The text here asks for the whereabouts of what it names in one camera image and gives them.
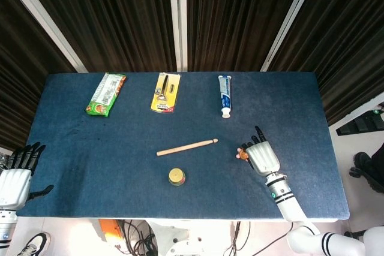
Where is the white blue toothpaste tube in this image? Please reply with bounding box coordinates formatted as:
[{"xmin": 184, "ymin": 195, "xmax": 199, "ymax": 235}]
[{"xmin": 218, "ymin": 74, "xmax": 233, "ymax": 119}]

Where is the green snack packet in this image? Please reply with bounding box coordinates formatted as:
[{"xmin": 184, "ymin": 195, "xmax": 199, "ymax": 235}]
[{"xmin": 85, "ymin": 72, "xmax": 127, "ymax": 118}]

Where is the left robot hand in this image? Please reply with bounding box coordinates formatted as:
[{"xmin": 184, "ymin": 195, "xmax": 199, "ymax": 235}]
[{"xmin": 0, "ymin": 141, "xmax": 55, "ymax": 210}]

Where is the black shoe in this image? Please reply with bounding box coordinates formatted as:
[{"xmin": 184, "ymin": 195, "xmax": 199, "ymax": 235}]
[{"xmin": 349, "ymin": 151, "xmax": 384, "ymax": 192}]

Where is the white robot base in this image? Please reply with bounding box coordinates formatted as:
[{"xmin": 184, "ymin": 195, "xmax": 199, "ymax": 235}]
[{"xmin": 143, "ymin": 219, "xmax": 238, "ymax": 256}]

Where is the black stand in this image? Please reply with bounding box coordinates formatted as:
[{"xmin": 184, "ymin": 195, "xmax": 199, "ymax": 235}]
[{"xmin": 335, "ymin": 106, "xmax": 384, "ymax": 137}]

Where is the black cable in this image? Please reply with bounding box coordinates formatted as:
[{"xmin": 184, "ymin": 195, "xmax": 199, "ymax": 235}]
[{"xmin": 118, "ymin": 219, "xmax": 157, "ymax": 256}]

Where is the razor in yellow blister pack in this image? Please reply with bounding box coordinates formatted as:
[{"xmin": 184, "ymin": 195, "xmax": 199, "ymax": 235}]
[{"xmin": 149, "ymin": 73, "xmax": 182, "ymax": 115}]

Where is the orange machine part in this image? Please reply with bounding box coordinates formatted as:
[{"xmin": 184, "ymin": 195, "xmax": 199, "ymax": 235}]
[{"xmin": 97, "ymin": 219, "xmax": 124, "ymax": 245}]

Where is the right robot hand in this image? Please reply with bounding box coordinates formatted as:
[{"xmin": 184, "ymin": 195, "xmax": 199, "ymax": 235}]
[{"xmin": 241, "ymin": 125, "xmax": 281, "ymax": 176}]

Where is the wooden drumstick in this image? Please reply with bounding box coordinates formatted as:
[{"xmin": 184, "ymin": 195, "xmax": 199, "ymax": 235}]
[{"xmin": 156, "ymin": 138, "xmax": 219, "ymax": 157}]

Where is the blue table cloth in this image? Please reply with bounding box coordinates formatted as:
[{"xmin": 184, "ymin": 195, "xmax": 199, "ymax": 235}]
[{"xmin": 15, "ymin": 71, "xmax": 351, "ymax": 221}]

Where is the dark brown curtain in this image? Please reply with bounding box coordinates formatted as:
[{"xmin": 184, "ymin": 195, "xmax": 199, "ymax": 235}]
[{"xmin": 0, "ymin": 0, "xmax": 384, "ymax": 152}]

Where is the white sneaker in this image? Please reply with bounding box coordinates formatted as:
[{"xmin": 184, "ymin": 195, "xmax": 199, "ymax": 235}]
[{"xmin": 16, "ymin": 231, "xmax": 51, "ymax": 256}]

